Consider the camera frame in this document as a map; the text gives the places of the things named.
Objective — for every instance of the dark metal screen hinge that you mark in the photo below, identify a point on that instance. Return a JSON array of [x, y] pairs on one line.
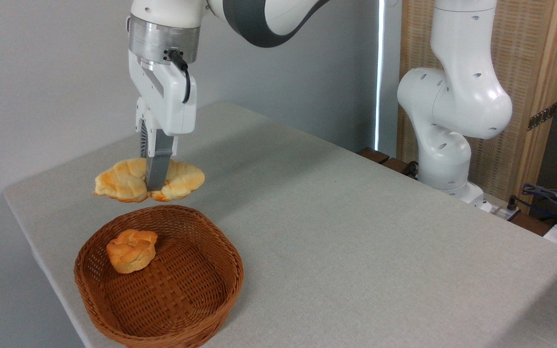
[[542, 117]]

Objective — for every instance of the blue grey clamp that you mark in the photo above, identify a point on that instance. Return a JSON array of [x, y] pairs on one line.
[[544, 192]]

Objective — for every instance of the round golden bread roll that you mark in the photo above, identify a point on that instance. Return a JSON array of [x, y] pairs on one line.
[[132, 251]]

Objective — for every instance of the white power strip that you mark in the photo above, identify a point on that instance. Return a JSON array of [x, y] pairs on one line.
[[503, 212]]

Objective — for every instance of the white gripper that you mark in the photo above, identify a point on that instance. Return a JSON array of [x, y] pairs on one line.
[[174, 106]]

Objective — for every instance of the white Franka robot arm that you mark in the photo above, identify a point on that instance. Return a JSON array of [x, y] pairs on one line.
[[452, 96]]

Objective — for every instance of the brown wicker basket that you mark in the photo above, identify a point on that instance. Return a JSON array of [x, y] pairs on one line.
[[177, 299]]

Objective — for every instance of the grey tablecloth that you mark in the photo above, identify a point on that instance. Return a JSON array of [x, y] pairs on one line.
[[356, 251]]

